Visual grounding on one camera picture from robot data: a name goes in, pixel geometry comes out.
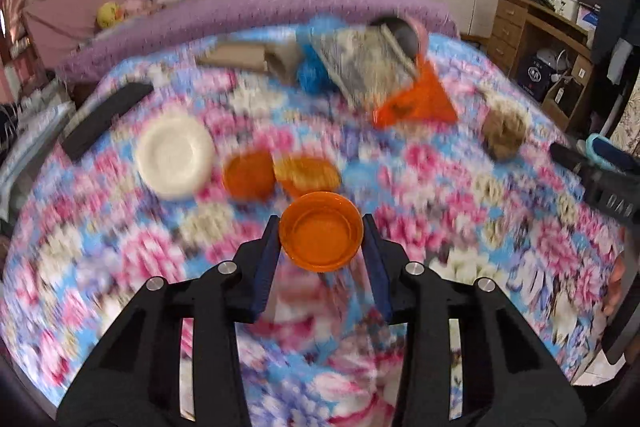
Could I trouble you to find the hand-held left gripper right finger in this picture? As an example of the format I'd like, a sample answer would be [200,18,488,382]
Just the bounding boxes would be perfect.
[362,213,586,427]

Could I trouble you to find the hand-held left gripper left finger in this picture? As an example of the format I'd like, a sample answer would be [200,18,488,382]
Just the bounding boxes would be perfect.
[56,214,281,427]

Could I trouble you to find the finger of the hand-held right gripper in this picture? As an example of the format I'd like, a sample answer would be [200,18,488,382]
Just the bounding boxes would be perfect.
[549,143,640,224]
[585,133,640,175]

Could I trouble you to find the orange plastic bowl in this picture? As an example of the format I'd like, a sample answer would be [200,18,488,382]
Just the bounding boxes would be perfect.
[278,191,364,274]

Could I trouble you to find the brown scrunchie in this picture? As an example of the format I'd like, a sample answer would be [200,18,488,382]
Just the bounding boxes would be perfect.
[482,99,532,160]

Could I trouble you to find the printed paper packet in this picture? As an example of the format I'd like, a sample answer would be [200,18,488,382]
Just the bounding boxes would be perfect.
[307,29,418,110]

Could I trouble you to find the person's right hand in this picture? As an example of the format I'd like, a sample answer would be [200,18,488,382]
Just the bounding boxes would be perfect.
[602,252,627,318]

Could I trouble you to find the plain orange round lid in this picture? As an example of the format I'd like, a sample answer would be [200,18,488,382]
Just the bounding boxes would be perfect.
[222,150,276,202]

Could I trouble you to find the dark blue box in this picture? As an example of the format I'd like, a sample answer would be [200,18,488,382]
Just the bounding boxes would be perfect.
[516,58,556,102]

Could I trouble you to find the white rice cooker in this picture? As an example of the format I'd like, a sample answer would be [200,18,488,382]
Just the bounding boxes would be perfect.
[535,48,570,80]

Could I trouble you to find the white round dish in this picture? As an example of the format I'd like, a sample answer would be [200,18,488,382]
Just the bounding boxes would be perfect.
[136,117,216,200]

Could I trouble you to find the wooden desk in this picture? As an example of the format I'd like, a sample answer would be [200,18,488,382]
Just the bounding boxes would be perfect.
[487,0,596,132]

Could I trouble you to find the orange triangular cloth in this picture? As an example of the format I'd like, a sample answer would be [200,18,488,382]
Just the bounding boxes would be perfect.
[374,57,458,128]

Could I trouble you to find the blue plastic bag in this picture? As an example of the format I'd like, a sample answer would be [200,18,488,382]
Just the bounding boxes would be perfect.
[295,19,341,94]

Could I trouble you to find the cardboard tape roll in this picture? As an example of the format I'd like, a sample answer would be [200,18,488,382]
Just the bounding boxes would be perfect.
[264,43,303,85]

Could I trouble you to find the brown phone case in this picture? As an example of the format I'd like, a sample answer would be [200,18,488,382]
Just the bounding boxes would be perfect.
[196,41,268,72]

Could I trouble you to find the black wallet case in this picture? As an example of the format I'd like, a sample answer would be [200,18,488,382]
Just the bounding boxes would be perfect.
[61,80,155,162]

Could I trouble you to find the dark round metal dish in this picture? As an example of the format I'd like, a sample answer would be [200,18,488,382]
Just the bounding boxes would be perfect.
[369,14,428,60]

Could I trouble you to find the purple dotted bed cover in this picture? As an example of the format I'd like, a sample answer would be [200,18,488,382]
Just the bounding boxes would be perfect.
[55,0,458,82]

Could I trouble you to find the yellow duck plush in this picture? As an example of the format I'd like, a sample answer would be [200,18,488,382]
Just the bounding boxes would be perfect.
[96,2,125,30]

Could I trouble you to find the pink headboard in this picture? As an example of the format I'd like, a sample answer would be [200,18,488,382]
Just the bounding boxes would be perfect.
[22,0,173,68]

